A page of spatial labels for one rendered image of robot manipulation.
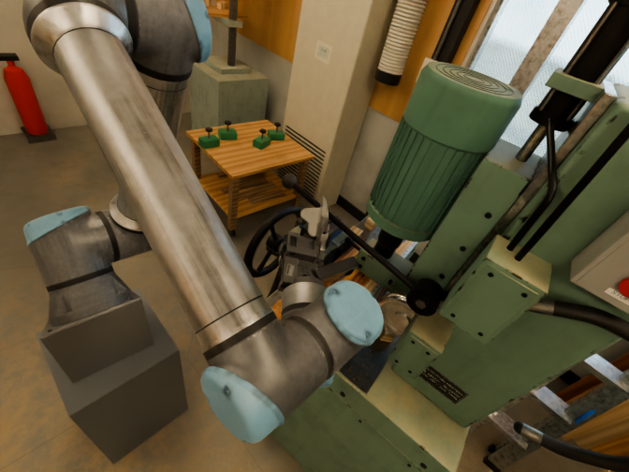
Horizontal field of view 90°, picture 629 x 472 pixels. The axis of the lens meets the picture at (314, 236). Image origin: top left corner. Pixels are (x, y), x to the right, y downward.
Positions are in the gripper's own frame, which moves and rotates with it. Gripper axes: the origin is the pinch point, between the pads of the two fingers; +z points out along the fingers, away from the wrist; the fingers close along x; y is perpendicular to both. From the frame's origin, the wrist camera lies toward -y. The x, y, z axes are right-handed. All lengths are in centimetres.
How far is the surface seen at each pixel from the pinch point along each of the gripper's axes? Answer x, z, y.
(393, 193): -15.9, -3.7, -11.0
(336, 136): 54, 138, -36
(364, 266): 9.6, -3.2, -17.4
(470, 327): -12.0, -28.6, -23.2
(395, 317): 4.8, -19.7, -20.6
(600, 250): -33, -27, -26
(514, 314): -19.6, -29.6, -24.5
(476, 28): -30, 130, -77
